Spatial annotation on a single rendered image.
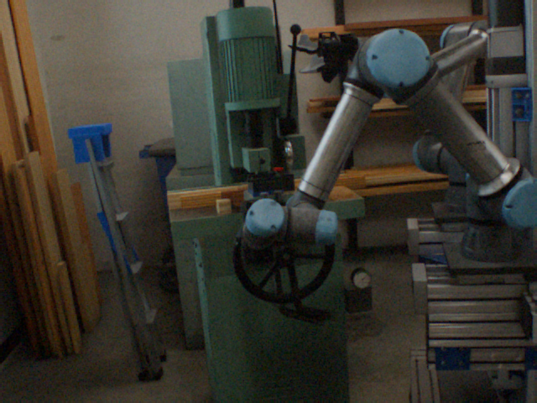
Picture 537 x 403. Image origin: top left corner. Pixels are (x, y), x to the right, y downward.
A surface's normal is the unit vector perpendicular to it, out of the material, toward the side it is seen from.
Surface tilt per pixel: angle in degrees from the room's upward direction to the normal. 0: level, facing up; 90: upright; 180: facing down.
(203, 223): 90
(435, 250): 90
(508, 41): 90
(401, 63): 84
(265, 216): 60
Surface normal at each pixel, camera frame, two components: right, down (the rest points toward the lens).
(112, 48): 0.06, 0.20
